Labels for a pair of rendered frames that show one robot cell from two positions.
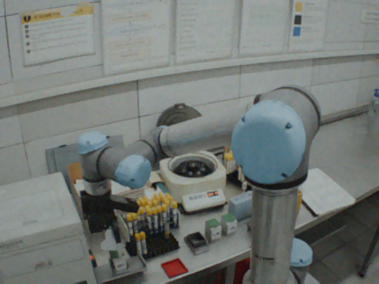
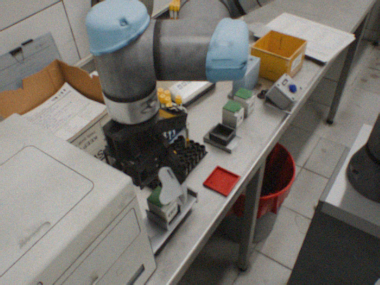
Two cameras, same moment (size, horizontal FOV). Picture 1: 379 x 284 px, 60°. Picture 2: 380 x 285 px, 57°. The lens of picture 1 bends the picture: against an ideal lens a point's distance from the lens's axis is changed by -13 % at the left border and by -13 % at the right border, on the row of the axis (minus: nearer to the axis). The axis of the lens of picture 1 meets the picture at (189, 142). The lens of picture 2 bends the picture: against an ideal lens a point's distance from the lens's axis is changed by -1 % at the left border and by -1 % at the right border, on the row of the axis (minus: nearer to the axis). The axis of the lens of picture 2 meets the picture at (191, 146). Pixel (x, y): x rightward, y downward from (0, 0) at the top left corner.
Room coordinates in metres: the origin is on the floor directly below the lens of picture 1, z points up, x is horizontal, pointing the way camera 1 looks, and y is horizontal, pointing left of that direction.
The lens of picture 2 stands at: (0.38, 0.33, 1.55)
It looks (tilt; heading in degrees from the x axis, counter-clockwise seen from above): 46 degrees down; 335
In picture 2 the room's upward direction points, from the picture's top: 4 degrees counter-clockwise
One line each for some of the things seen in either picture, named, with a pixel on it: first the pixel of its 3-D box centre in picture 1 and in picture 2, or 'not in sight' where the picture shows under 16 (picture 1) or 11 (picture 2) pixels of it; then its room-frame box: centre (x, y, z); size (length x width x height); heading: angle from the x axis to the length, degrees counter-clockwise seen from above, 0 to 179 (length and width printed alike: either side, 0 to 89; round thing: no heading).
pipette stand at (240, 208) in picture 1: (242, 208); (246, 78); (1.10, -0.20, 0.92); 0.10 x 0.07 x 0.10; 120
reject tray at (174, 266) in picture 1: (174, 267); (221, 180); (0.83, 0.05, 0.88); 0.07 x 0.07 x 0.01; 28
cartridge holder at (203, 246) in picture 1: (196, 241); (222, 136); (0.95, -0.02, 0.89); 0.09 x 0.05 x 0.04; 27
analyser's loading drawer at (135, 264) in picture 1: (112, 268); (158, 221); (0.78, 0.24, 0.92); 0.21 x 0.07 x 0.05; 118
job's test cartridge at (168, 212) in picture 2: (118, 260); (162, 206); (0.79, 0.22, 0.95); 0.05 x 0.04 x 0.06; 28
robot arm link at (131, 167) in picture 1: (128, 165); (202, 44); (0.74, 0.14, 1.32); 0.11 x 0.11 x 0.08; 58
